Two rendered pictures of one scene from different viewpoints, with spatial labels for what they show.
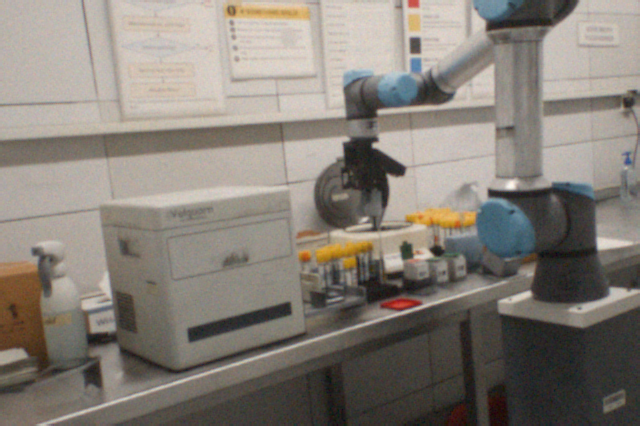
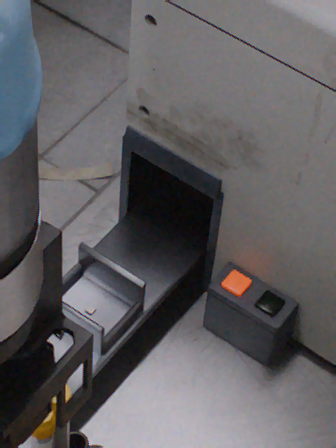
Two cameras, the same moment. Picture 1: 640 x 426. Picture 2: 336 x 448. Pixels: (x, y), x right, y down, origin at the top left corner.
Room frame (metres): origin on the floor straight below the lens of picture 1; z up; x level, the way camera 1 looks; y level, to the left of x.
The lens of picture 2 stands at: (1.99, -0.05, 1.65)
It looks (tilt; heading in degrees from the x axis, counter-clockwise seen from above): 52 degrees down; 159
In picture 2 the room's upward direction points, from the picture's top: 6 degrees clockwise
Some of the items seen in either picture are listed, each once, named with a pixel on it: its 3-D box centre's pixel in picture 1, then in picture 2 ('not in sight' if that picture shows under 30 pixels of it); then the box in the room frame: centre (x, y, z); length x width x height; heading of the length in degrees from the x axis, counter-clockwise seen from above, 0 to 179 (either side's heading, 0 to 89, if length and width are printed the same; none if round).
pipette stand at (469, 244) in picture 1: (464, 253); not in sight; (1.89, -0.27, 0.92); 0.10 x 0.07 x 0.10; 123
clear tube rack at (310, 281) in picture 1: (341, 279); not in sight; (1.77, 0.05, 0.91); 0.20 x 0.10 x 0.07; 128
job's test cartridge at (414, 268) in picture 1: (416, 273); not in sight; (1.71, -0.13, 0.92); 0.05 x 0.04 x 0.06; 38
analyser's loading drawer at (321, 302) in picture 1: (319, 302); (110, 285); (1.49, 0.10, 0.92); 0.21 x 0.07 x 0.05; 128
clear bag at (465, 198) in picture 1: (460, 210); not in sight; (2.49, -0.36, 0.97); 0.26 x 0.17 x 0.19; 144
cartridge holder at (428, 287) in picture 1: (417, 284); not in sight; (1.71, -0.13, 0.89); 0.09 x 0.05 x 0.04; 38
